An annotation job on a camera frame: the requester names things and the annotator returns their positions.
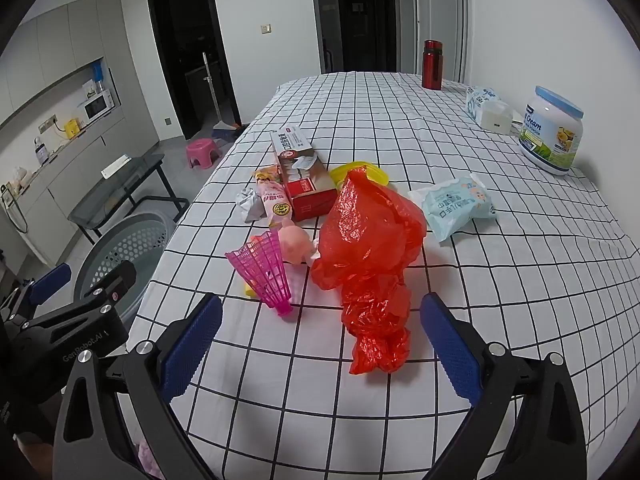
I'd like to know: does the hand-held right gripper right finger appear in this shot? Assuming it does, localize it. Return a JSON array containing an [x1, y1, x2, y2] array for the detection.
[[419, 292, 587, 480]]

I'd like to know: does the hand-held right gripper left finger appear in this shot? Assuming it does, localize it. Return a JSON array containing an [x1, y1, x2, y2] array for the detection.
[[52, 292, 224, 480]]

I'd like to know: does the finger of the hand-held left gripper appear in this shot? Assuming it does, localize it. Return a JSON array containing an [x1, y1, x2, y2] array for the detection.
[[75, 259, 139, 321], [0, 262, 73, 330]]

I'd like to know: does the grey perforated laundry basket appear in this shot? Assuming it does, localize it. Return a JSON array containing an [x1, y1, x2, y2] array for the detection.
[[74, 212, 176, 326]]

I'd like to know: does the blue wet wipes pack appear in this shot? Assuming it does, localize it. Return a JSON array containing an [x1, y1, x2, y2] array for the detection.
[[407, 172, 498, 243]]

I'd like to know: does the pink pig toy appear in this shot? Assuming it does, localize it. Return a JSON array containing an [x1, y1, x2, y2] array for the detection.
[[277, 217, 321, 266]]

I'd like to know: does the dark glass low table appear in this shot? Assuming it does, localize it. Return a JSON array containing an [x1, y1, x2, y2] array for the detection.
[[67, 154, 191, 246]]

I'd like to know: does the pink plastic shuttlecock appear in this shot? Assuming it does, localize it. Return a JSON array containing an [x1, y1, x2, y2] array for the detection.
[[224, 230, 295, 317]]

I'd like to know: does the white paper sheet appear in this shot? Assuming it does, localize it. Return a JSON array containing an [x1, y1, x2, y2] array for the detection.
[[100, 156, 133, 180]]

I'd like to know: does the grey cabinet unit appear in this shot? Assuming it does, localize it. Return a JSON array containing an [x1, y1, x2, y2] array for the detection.
[[0, 0, 166, 268]]

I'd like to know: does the red plastic bag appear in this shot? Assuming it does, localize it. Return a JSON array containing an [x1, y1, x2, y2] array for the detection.
[[310, 167, 428, 376]]

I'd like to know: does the crumpled silver wrapper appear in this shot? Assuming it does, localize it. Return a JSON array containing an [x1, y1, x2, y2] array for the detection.
[[236, 185, 266, 223]]

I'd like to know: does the pink plastic stool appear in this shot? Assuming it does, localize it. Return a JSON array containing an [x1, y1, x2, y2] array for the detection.
[[186, 139, 222, 170]]

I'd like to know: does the pink snack packet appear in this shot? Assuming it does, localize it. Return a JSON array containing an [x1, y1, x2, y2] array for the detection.
[[252, 167, 296, 228]]

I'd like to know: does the white microwave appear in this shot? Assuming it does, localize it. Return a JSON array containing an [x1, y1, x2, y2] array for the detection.
[[82, 90, 113, 121]]

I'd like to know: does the broom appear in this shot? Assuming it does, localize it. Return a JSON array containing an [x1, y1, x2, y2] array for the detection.
[[202, 51, 243, 143]]

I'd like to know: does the red cardboard box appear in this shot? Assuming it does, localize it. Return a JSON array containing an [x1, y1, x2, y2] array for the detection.
[[270, 127, 341, 223]]

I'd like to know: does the yellow plastic lid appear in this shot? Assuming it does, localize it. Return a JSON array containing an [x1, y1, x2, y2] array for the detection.
[[329, 160, 391, 192]]

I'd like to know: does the white tissue box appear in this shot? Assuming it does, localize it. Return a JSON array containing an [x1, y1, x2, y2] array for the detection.
[[475, 100, 516, 135]]

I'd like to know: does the milk powder can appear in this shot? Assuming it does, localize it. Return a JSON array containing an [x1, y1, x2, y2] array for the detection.
[[517, 85, 585, 177]]

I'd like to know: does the blue white tissue pack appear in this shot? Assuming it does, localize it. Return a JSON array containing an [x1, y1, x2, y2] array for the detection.
[[465, 85, 501, 118]]

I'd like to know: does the red water bottle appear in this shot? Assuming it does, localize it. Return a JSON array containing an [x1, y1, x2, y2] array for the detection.
[[421, 39, 444, 91]]

